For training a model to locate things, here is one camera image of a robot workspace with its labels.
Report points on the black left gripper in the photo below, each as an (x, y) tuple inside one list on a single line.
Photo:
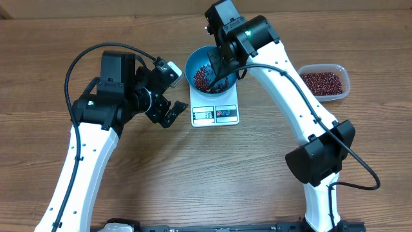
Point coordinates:
[(159, 113)]

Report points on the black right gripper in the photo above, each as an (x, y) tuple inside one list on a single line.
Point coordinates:
[(217, 65)]

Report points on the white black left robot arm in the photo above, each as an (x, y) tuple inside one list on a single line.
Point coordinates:
[(126, 87)]

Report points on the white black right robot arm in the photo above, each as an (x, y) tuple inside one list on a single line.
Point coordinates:
[(323, 142)]

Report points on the blue bowl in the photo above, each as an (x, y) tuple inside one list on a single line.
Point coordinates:
[(199, 58)]

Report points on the red beans in bowl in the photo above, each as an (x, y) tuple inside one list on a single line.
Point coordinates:
[(204, 76)]

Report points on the white digital kitchen scale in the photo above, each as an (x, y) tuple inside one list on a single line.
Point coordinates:
[(214, 109)]

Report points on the red beans in container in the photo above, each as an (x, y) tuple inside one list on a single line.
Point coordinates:
[(322, 84)]

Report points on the clear plastic container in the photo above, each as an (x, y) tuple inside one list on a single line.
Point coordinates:
[(334, 68)]

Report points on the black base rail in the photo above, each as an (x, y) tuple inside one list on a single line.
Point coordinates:
[(121, 224)]

